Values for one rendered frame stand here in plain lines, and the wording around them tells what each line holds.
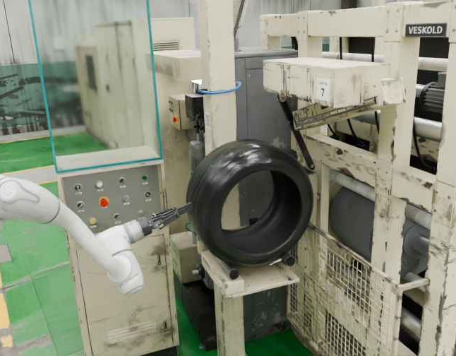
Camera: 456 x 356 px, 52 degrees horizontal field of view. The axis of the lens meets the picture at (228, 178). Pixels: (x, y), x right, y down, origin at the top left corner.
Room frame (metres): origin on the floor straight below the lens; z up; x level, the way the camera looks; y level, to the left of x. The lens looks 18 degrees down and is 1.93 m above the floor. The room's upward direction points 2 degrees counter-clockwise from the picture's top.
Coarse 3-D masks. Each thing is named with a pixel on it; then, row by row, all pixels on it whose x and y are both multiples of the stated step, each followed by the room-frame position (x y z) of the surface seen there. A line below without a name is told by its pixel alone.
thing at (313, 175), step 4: (304, 168) 2.40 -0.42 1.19; (308, 172) 2.36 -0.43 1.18; (312, 172) 2.33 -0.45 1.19; (316, 172) 2.30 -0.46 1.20; (308, 176) 2.27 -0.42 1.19; (312, 176) 2.28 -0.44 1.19; (316, 176) 2.29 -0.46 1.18; (312, 180) 2.28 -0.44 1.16; (316, 180) 2.29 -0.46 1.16; (312, 184) 2.28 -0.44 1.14; (316, 184) 2.29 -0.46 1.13; (316, 188) 2.29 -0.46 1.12; (316, 192) 2.29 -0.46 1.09; (316, 196) 2.29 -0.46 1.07; (316, 200) 2.29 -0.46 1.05; (316, 204) 2.29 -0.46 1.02; (316, 208) 2.29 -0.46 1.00; (312, 212) 2.28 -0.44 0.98; (316, 212) 2.29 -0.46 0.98; (312, 216) 2.28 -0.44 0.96; (312, 220) 2.28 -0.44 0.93
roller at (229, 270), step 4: (220, 260) 1.92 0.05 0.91; (220, 264) 1.91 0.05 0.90; (224, 264) 1.88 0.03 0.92; (228, 264) 1.86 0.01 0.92; (224, 268) 1.86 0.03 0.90; (228, 268) 1.84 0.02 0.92; (232, 268) 1.82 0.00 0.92; (228, 272) 1.82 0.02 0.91; (232, 272) 1.80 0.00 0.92; (236, 272) 1.81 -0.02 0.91; (232, 276) 1.80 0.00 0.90; (236, 276) 1.81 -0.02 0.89
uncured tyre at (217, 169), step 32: (224, 160) 1.86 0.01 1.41; (256, 160) 1.85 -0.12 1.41; (288, 160) 1.91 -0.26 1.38; (192, 192) 1.90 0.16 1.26; (224, 192) 1.79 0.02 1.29; (288, 192) 2.16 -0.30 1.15; (192, 224) 1.91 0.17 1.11; (256, 224) 2.13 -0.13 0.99; (288, 224) 2.08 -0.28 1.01; (224, 256) 1.80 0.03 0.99; (256, 256) 1.84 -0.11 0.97
